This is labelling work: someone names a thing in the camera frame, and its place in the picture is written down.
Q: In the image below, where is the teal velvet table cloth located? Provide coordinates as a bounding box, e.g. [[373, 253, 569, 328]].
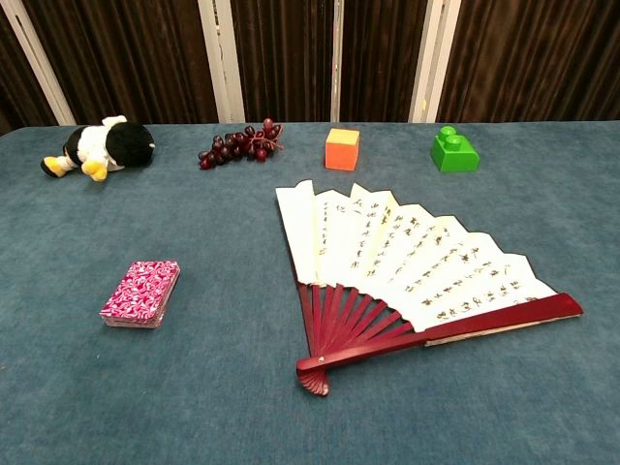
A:
[[0, 119, 620, 465]]

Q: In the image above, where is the orange yellow cube block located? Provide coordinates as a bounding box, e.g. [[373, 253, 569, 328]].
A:
[[325, 128, 361, 171]]

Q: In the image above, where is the white frame post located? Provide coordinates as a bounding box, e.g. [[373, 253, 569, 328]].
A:
[[408, 0, 462, 124], [197, 0, 246, 124], [330, 0, 344, 123], [0, 0, 78, 126]]

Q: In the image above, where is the dark brown curtain panel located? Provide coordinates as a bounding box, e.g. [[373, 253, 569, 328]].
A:
[[338, 0, 430, 123], [436, 0, 620, 123], [229, 0, 336, 123], [0, 12, 59, 137], [21, 0, 220, 126]]

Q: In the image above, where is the green toy building brick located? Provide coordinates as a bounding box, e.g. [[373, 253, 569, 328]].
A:
[[430, 125, 481, 173]]

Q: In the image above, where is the black white plush penguin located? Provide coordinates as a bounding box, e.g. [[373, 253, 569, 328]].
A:
[[40, 114, 156, 183]]

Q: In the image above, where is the dark red grape bunch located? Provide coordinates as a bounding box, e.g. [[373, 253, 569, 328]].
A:
[[198, 117, 285, 171]]

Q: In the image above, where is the red ribbed paper folding fan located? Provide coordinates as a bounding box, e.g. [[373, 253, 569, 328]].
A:
[[274, 179, 585, 397]]

